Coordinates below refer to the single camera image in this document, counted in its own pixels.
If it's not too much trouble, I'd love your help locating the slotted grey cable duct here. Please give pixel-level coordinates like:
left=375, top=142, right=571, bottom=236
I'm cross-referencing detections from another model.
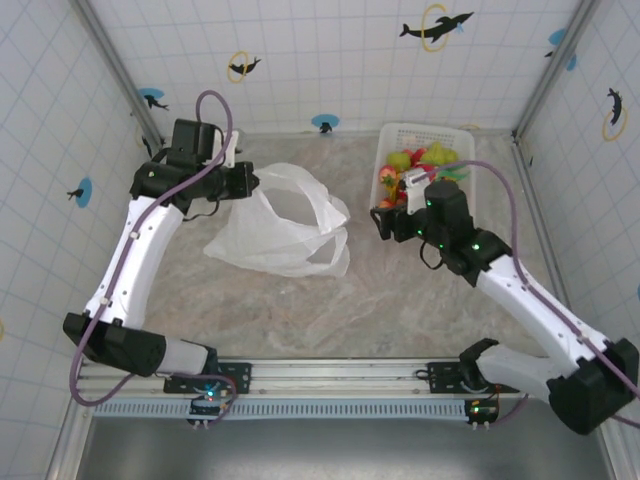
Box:
left=92, top=398, right=476, bottom=420

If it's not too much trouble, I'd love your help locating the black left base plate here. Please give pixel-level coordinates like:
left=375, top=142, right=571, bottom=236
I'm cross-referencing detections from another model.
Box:
left=163, top=360, right=253, bottom=397

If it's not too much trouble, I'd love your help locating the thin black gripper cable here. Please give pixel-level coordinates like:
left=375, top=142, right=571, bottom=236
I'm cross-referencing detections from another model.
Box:
left=418, top=238, right=449, bottom=271
left=180, top=195, right=232, bottom=222

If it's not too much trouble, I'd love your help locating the grey metal panel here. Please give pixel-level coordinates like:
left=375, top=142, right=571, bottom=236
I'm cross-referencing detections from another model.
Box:
left=74, top=417, right=619, bottom=480

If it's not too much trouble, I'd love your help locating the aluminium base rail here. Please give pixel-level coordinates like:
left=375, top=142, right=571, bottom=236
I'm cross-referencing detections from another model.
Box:
left=79, top=355, right=551, bottom=401

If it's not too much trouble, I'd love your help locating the white plastic basket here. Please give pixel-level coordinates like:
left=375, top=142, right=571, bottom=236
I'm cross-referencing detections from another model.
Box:
left=368, top=122, right=477, bottom=216

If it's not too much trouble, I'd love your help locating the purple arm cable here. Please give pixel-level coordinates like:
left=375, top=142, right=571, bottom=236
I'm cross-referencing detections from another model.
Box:
left=424, top=159, right=640, bottom=431
left=69, top=89, right=240, bottom=409

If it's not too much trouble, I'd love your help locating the blue circle animal sticker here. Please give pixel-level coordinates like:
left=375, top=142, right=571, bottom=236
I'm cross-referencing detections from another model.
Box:
left=66, top=177, right=94, bottom=208
left=543, top=27, right=579, bottom=71

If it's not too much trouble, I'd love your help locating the right circuit board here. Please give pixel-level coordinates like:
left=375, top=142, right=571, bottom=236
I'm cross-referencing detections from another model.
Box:
left=463, top=397, right=501, bottom=432

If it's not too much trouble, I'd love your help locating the aluminium side rail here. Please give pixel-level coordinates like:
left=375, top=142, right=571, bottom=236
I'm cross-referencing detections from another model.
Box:
left=512, top=137, right=569, bottom=311

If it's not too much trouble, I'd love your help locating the thin black left gripper cable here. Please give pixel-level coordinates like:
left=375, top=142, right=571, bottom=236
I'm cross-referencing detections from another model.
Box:
left=180, top=195, right=232, bottom=222

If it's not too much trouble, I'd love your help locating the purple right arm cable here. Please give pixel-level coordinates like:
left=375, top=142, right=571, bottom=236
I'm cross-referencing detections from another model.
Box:
left=424, top=159, right=640, bottom=431

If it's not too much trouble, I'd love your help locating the aluminium corner post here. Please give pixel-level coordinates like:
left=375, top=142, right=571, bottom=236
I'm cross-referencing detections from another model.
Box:
left=73, top=0, right=166, bottom=149
left=510, top=0, right=601, bottom=144

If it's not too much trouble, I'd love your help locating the thin black right gripper cable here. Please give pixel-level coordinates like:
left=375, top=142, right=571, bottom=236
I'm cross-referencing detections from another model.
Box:
left=418, top=238, right=449, bottom=271

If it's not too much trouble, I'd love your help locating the black animal yellow ring sticker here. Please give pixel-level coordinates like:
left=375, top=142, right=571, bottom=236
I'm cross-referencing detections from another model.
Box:
left=601, top=87, right=630, bottom=142
left=134, top=123, right=154, bottom=160

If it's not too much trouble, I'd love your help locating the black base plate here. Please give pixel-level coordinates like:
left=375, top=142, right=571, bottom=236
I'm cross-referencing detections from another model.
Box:
left=426, top=360, right=501, bottom=396
left=163, top=360, right=253, bottom=397

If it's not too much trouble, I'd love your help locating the circuit board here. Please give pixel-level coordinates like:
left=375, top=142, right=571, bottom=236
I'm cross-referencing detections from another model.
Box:
left=463, top=397, right=501, bottom=432
left=187, top=392, right=237, bottom=431

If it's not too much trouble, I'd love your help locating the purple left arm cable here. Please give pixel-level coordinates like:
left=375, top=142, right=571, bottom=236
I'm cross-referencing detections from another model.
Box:
left=69, top=89, right=240, bottom=409

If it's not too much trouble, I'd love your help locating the left circuit board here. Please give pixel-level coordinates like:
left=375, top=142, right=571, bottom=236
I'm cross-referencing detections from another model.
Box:
left=187, top=392, right=237, bottom=431

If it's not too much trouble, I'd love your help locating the white plastic bag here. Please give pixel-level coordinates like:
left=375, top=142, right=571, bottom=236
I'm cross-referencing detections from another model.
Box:
left=202, top=162, right=352, bottom=278

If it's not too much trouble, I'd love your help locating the aluminium frame leg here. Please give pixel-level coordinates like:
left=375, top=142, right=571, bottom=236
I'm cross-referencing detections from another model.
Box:
left=597, top=419, right=631, bottom=480
left=47, top=399, right=94, bottom=480

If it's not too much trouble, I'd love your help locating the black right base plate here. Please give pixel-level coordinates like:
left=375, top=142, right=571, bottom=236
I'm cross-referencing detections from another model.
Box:
left=426, top=360, right=501, bottom=396

